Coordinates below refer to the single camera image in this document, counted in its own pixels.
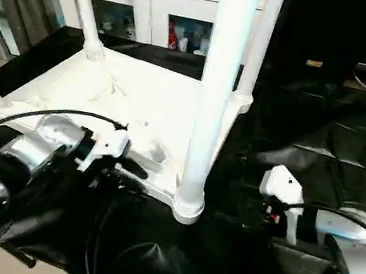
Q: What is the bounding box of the white plastic table top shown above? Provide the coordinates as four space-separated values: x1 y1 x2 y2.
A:
0 29 259 234

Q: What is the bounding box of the black mat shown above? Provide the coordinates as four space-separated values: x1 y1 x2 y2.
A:
0 14 366 274

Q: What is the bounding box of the white glass-door cabinet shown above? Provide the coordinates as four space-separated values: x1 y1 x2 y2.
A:
38 0 270 66

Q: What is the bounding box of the black speaker with gold label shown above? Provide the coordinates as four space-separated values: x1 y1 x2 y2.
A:
268 0 366 92

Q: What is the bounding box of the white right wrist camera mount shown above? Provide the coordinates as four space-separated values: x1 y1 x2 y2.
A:
252 161 310 245

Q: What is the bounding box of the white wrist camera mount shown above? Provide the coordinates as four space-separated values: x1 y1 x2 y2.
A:
82 120 135 180
252 161 310 245

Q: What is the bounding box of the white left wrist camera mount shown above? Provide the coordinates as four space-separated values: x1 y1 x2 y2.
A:
82 120 135 180

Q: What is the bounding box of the black folding table frame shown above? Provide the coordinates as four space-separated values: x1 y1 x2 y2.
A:
0 243 41 270

